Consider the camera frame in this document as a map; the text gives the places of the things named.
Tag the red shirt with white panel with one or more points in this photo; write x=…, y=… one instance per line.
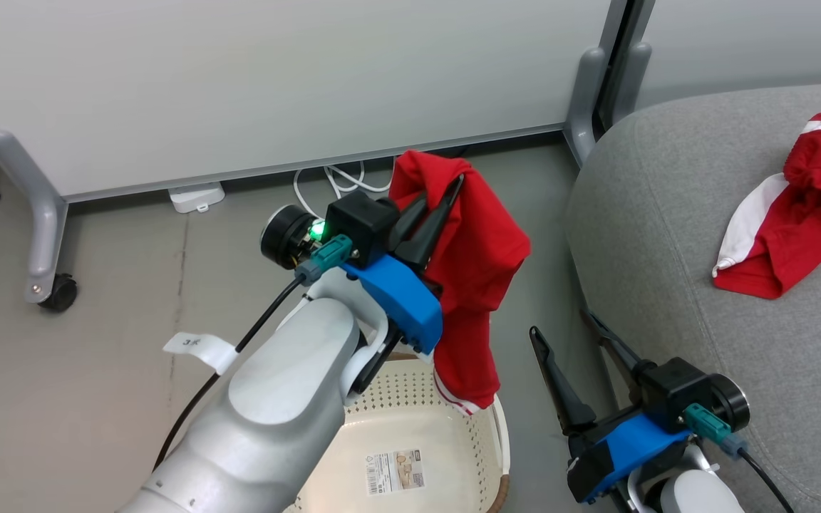
x=809, y=214

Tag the red shirt with striped hem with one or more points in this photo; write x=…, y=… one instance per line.
x=482, y=263

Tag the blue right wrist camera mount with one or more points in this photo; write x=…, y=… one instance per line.
x=631, y=442

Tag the grey curved partition leg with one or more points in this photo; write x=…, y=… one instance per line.
x=43, y=214

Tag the grey fabric sofa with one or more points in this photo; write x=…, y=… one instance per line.
x=703, y=214

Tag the white power adapter box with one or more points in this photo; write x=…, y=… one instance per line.
x=197, y=197

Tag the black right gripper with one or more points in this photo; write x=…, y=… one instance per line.
x=674, y=388

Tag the black caster wheel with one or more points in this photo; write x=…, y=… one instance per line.
x=60, y=293

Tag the narrow white partition panel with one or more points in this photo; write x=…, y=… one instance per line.
x=752, y=43

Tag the grey upright partition leg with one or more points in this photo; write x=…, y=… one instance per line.
x=583, y=107
x=631, y=82

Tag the printed basket sticker label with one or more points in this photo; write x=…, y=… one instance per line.
x=395, y=472

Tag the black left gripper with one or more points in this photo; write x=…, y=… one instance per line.
x=364, y=224

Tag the large white partition panel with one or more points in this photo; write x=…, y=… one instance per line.
x=275, y=78

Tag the beige plastic laundry basket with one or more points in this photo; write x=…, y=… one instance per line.
x=410, y=420

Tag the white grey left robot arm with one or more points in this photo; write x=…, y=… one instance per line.
x=275, y=413

